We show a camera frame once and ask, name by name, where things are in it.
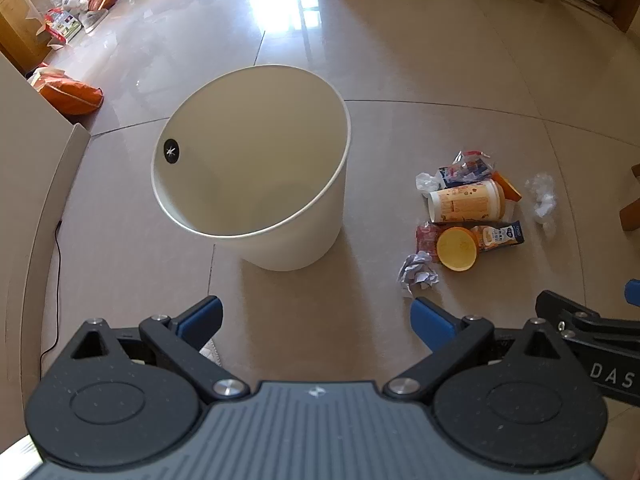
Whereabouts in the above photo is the wooden cabinet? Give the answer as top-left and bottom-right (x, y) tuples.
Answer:
(0, 0), (60, 74)

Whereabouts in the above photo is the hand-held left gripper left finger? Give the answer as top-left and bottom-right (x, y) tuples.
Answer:
(70, 296), (251, 404)

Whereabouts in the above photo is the blue orange drink carton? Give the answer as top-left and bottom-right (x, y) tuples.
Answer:
(470, 221), (526, 253)

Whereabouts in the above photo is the white plastic trash bin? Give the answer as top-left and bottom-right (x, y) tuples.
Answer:
(151, 64), (352, 272)

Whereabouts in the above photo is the yellow cylindrical snack container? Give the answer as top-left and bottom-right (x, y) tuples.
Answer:
(427, 180), (507, 224)

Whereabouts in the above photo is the orange snack packet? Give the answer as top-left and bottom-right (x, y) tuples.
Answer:
(492, 172), (523, 203)

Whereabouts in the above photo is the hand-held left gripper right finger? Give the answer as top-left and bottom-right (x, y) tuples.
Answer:
(382, 297), (581, 404)

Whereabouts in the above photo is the colourful printed box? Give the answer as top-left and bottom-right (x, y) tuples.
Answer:
(42, 7), (83, 50)

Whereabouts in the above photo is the beige furniture panel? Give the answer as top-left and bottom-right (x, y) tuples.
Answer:
(0, 52), (92, 456)

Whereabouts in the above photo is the crumpled printed paper ball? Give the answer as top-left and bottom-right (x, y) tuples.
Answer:
(398, 252), (441, 298)

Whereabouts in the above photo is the large crumpled white tissue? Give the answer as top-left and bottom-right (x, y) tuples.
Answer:
(525, 173), (558, 241)

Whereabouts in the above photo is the orange plastic lid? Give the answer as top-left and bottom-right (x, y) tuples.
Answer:
(436, 227), (479, 273)

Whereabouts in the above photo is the white fabric item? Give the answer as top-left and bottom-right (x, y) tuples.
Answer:
(199, 337), (224, 367)

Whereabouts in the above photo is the clear blue plastic wrapper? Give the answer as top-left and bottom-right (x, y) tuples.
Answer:
(439, 149), (496, 186)

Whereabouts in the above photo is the grey slipper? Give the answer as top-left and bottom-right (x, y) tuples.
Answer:
(81, 10), (114, 34)

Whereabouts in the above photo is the red snack wrapper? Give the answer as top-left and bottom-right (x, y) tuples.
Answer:
(415, 224), (442, 263)

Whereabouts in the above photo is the orange woven bag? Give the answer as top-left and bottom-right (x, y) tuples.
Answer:
(31, 66), (105, 116)

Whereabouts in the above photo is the black cable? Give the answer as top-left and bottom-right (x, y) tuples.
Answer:
(40, 220), (63, 363)

